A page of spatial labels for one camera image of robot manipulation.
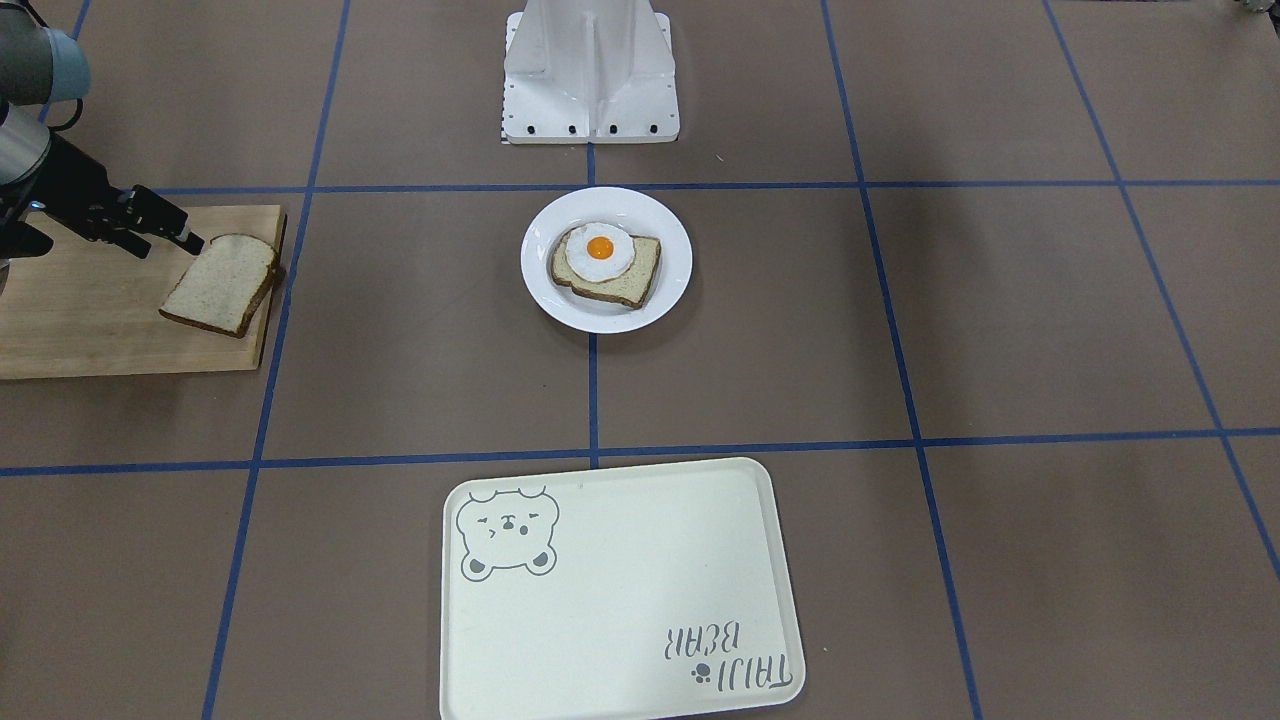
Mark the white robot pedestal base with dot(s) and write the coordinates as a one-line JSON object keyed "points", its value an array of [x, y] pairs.
{"points": [[579, 72]]}

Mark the fried egg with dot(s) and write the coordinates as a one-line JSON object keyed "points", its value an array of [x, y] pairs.
{"points": [[599, 252]]}

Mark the bread slice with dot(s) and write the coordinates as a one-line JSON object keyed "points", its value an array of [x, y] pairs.
{"points": [[631, 290], [224, 286]]}

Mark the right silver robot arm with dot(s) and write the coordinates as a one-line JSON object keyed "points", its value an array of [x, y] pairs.
{"points": [[39, 65]]}

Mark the bread slice on plate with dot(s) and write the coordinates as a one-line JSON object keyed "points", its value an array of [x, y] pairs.
{"points": [[631, 290]]}

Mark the white round plate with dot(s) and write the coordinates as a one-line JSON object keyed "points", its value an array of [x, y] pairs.
{"points": [[633, 212]]}

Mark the cream bear tray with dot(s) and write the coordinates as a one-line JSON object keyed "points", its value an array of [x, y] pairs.
{"points": [[623, 593]]}

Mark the wooden cutting board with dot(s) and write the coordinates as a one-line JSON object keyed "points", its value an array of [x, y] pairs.
{"points": [[89, 308]]}

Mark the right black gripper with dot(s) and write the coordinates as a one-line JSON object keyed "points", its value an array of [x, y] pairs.
{"points": [[72, 183]]}

